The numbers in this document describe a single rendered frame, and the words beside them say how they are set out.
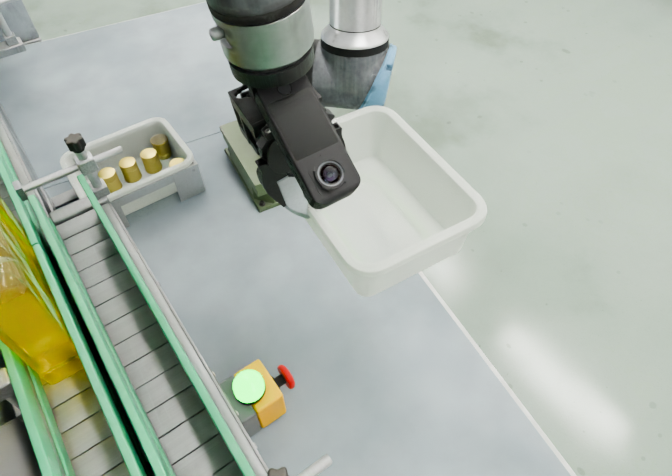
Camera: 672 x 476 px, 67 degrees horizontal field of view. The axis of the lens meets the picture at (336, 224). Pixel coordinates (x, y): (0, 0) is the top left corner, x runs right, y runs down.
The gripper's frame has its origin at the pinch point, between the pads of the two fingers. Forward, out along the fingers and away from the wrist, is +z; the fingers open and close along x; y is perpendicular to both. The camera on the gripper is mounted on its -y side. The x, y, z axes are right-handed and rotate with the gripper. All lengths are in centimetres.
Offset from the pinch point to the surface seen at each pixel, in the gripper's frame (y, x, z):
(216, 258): 26.4, 12.0, 34.5
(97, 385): 0.0, 30.1, 10.7
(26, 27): 123, 29, 29
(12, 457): 1.0, 43.8, 17.7
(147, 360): 5.2, 26.2, 19.7
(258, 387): -4.6, 14.8, 23.9
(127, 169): 52, 19, 28
